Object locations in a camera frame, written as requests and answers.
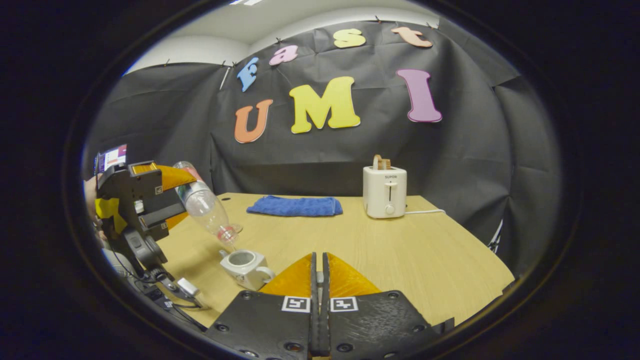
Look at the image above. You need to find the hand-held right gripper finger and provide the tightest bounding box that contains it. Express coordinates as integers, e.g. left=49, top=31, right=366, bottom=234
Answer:
left=205, top=252, right=319, bottom=360
left=322, top=252, right=456, bottom=360

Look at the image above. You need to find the clear plastic water bottle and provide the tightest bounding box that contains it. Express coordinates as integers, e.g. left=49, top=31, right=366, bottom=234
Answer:
left=172, top=161, right=244, bottom=246

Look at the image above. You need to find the white ceramic teacup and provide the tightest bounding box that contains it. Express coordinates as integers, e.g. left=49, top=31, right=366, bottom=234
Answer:
left=219, top=249, right=276, bottom=291

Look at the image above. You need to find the computer monitor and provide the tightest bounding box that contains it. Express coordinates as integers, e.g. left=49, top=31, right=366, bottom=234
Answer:
left=95, top=144, right=128, bottom=173

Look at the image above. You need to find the blue towel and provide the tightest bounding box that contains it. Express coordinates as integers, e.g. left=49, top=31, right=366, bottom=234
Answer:
left=246, top=195, right=344, bottom=217

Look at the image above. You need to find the white toaster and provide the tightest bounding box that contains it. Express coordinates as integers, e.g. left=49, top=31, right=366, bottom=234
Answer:
left=363, top=165, right=408, bottom=219

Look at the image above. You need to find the black cable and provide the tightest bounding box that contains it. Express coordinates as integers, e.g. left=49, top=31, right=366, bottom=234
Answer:
left=107, top=245, right=208, bottom=331

